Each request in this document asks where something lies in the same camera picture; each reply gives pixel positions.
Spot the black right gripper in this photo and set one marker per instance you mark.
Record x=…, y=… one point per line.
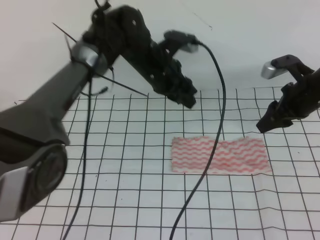
x=297, y=102

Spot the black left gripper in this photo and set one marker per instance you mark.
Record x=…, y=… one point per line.
x=163, y=73

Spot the pink wavy striped towel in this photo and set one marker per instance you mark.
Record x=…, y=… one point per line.
x=243, y=156

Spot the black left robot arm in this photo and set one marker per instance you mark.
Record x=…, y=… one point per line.
x=33, y=140

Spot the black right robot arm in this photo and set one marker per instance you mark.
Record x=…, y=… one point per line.
x=298, y=101

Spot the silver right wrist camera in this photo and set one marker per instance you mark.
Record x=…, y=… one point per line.
x=287, y=63

